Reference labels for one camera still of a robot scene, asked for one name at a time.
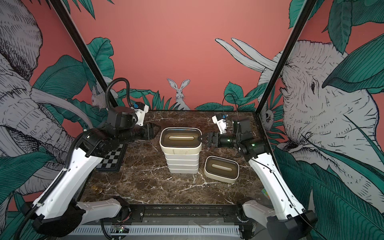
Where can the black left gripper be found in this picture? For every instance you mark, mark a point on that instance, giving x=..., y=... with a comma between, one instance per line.
x=150, y=131

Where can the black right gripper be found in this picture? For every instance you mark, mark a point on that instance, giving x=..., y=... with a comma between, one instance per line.
x=219, y=137

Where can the dark brown lid tissue box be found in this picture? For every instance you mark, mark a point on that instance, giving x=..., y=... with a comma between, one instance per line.
x=180, y=141
x=221, y=169

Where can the wood lid white tissue box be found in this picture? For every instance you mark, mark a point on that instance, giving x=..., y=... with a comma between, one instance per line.
x=189, y=157

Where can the grey lid white tissue box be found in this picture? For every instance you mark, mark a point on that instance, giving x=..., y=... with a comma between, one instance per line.
x=183, y=171

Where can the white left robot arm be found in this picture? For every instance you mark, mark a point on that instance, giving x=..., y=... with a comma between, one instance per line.
x=56, y=213

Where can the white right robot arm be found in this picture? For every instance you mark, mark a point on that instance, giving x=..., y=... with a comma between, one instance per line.
x=288, y=220

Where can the checkerboard calibration plate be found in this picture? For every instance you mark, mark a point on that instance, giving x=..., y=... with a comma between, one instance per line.
x=113, y=160

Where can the small brass coins pile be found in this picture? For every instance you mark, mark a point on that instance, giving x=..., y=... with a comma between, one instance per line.
x=96, y=189

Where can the colourful puzzle cube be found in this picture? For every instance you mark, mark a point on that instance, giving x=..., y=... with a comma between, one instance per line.
x=265, y=193

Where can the small circuit board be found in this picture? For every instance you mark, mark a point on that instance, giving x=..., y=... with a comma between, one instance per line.
x=120, y=230

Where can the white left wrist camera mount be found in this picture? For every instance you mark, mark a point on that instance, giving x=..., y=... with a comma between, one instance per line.
x=140, y=110

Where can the black left frame post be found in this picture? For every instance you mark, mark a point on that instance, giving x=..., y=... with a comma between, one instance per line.
x=71, y=28

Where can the black frame post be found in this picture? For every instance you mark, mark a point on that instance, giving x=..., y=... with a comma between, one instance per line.
x=71, y=28
x=298, y=27

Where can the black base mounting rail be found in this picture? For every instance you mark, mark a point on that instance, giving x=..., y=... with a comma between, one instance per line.
x=229, y=213

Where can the white slotted cable duct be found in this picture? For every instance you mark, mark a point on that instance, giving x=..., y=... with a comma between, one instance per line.
x=180, y=230

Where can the black right frame post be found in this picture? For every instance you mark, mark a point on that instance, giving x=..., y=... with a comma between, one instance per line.
x=298, y=27

